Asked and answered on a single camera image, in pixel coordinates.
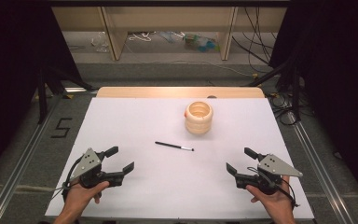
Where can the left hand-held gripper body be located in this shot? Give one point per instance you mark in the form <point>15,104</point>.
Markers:
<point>88,165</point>

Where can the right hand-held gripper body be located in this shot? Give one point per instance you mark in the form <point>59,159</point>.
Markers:
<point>268,174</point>

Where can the black and white pen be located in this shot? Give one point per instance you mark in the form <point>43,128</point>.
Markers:
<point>174,146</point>

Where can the cream ribbed pen holder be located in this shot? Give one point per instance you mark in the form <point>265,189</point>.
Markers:
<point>199,123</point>

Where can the person's right hand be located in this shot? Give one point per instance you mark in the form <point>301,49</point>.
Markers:
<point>273,200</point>

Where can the person's left hand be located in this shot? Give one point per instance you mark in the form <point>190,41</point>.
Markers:
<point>80,196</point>

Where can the white table sheet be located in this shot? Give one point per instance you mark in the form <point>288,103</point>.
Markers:
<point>155,180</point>

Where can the black metal stand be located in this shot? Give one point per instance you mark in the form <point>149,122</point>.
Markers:
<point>43,93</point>
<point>296,93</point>

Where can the wooden table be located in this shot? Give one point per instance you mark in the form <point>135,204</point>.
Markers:
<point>155,92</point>

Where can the clear plastic bag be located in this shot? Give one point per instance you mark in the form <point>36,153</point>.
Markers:
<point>101,42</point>

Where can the black curtain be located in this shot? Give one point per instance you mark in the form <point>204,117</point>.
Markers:
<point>338,77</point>
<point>12,77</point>

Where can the colourful plastic bag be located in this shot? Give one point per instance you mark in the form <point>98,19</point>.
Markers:
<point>202,43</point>

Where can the wooden shelf unit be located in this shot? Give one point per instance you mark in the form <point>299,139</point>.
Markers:
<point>167,18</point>

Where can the long aluminium floor rail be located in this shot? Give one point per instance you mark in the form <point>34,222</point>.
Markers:
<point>15,179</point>
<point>320,168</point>

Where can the short aluminium rail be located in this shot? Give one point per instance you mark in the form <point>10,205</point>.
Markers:
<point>74,89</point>

